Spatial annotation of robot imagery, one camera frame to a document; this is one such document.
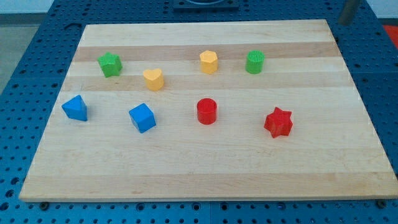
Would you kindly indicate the blue cube block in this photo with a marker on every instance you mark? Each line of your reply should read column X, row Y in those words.
column 142, row 118

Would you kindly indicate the red star block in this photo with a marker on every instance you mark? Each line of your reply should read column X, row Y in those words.
column 279, row 122

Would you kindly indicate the green star block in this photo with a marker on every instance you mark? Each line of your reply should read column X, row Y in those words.
column 110, row 64

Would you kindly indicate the wooden board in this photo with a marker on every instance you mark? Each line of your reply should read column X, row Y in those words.
column 332, row 152

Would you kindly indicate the green cylinder block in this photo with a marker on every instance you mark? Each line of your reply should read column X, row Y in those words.
column 254, row 61

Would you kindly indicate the blue triangle block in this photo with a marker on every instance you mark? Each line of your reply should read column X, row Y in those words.
column 76, row 109

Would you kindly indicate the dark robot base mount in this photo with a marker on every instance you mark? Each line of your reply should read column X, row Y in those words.
column 179, row 5

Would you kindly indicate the yellow hexagon block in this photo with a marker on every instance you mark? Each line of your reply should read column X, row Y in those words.
column 208, row 62

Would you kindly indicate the red cylinder block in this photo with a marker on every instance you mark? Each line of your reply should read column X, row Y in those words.
column 207, row 111

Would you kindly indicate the yellow heart block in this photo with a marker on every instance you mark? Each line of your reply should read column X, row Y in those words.
column 154, row 79

